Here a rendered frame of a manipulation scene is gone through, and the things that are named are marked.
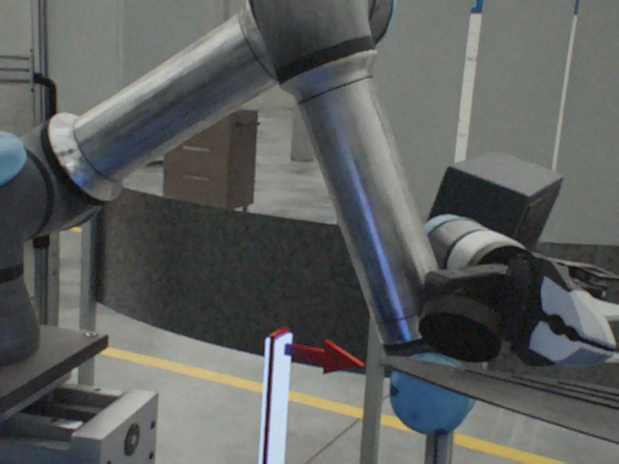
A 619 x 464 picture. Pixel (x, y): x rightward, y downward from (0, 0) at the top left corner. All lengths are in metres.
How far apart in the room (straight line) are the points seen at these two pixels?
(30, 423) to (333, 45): 0.49
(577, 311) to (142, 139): 0.53
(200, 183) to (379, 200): 6.60
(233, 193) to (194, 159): 0.42
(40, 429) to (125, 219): 1.86
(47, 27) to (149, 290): 0.79
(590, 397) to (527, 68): 6.15
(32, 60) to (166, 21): 8.17
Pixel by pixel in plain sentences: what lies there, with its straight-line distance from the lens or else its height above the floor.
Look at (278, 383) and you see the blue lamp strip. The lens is 0.63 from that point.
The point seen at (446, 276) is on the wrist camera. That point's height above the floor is 1.20.
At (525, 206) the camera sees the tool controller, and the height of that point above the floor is 1.21.
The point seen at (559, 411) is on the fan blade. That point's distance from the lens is 0.52.
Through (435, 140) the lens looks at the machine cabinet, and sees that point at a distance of 6.88.
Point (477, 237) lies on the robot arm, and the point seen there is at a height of 1.21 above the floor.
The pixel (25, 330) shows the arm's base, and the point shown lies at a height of 1.07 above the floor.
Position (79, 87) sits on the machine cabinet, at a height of 0.84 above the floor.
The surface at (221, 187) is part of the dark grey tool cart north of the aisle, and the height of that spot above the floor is 0.29.
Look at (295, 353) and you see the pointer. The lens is 0.62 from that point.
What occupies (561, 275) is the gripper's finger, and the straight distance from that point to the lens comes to 0.76.
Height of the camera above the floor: 1.38
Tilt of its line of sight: 11 degrees down
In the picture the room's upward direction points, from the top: 4 degrees clockwise
